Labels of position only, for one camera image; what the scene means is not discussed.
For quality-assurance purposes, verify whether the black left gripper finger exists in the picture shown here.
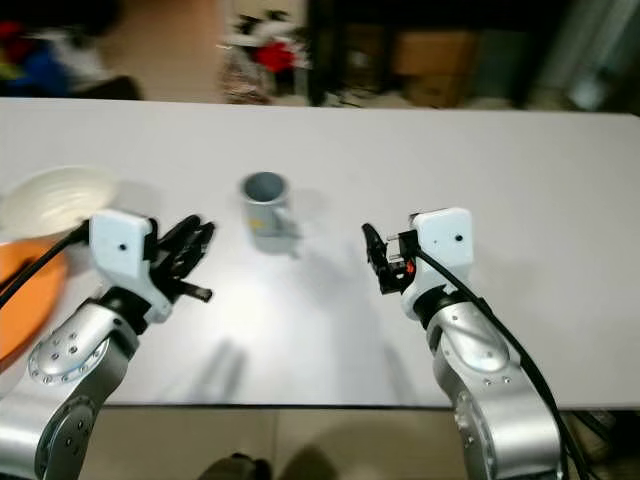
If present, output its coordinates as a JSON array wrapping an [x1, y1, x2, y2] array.
[[176, 221, 218, 281], [156, 213, 203, 267]]

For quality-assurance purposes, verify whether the grey cup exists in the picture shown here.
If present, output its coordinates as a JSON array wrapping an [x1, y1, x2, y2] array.
[[240, 171, 292, 240]]

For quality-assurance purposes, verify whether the white ribbed bowl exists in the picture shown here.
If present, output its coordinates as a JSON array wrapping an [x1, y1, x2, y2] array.
[[0, 164, 121, 242]]

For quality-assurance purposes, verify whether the orange round plate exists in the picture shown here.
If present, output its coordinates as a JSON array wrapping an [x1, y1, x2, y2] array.
[[0, 238, 70, 367]]

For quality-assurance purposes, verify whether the brown cardboard box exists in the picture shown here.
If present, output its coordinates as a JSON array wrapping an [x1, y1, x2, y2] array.
[[392, 29, 481, 108]]

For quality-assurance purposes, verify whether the dark robot foot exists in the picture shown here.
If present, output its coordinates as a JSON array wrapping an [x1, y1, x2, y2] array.
[[197, 452, 272, 480]]

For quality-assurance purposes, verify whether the red and white clutter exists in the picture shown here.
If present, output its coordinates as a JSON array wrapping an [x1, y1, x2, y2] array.
[[221, 10, 313, 107]]

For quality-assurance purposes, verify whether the colourful pile of toys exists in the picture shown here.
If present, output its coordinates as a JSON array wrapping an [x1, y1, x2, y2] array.
[[0, 18, 113, 100]]

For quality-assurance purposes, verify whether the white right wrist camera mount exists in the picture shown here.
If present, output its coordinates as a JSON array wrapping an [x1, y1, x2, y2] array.
[[400, 207, 475, 321]]

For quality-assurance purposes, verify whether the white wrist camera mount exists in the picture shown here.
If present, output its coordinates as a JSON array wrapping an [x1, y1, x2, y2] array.
[[400, 207, 475, 321], [87, 208, 163, 325]]

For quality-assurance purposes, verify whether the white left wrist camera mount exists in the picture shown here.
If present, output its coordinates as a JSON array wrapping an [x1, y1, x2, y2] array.
[[87, 208, 163, 325]]

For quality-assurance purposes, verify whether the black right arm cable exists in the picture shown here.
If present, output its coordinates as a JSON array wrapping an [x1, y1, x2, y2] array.
[[412, 246, 597, 480]]

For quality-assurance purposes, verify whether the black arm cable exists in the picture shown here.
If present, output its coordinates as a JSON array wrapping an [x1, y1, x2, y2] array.
[[412, 246, 597, 480], [0, 224, 91, 307]]

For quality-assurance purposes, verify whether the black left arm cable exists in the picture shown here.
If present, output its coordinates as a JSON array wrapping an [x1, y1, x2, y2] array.
[[0, 224, 91, 307]]

